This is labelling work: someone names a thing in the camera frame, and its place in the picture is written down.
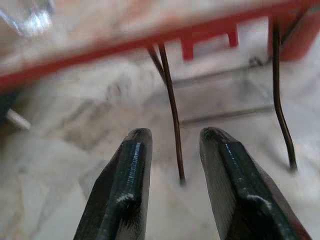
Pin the red plastic stool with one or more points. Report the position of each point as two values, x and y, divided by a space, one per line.
187 47
300 37

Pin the black metal table leg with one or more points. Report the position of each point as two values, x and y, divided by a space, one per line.
173 107
277 87

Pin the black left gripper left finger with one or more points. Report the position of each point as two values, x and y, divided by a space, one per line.
125 180

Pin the marble table with red edge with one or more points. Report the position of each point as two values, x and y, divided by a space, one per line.
100 30

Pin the clear plastic water bottle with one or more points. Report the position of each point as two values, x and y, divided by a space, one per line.
32 20

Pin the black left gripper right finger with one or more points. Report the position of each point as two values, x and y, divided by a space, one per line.
240 185

